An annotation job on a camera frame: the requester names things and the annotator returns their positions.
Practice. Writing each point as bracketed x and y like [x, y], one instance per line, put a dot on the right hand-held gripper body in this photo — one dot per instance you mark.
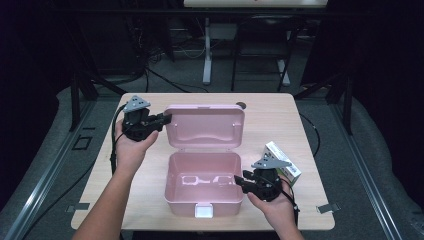
[268, 186]

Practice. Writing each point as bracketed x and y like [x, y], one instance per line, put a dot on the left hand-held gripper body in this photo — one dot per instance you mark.
[136, 125]

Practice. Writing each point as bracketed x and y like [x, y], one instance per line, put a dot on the white green medicine box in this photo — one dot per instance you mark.
[275, 150]

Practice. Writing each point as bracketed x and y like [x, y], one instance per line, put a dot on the pink plastic storage box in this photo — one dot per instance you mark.
[203, 126]

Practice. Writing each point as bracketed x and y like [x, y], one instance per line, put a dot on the person's right hand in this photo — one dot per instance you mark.
[280, 210]

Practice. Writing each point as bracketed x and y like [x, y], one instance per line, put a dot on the person's left hand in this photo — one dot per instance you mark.
[130, 153]

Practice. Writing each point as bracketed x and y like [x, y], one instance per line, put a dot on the grey tape strip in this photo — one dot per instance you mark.
[328, 208]
[78, 207]

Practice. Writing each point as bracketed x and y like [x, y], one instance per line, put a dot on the black metal stand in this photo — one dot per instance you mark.
[75, 106]
[347, 110]

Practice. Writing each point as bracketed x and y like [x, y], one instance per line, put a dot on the white desk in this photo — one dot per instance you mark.
[207, 66]

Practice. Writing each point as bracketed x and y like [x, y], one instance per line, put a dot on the black chair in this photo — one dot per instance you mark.
[263, 21]

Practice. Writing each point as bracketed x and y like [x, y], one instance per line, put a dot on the aluminium floor rail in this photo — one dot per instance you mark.
[366, 186]
[50, 173]

